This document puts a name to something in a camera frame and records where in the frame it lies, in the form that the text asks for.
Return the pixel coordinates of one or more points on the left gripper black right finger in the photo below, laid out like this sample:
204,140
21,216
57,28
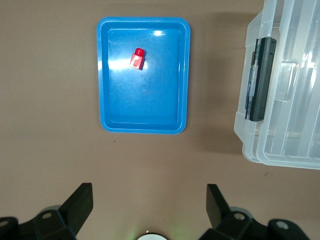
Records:
217,210

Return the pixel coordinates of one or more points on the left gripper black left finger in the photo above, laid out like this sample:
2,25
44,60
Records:
75,207

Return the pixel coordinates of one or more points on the clear ribbed plastic lid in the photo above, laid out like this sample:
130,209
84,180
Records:
300,125

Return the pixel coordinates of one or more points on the red toy block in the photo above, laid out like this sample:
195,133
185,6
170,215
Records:
137,61

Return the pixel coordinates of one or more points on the clear plastic storage box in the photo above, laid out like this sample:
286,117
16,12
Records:
243,130

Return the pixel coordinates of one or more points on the blue plastic tray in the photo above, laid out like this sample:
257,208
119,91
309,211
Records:
150,100

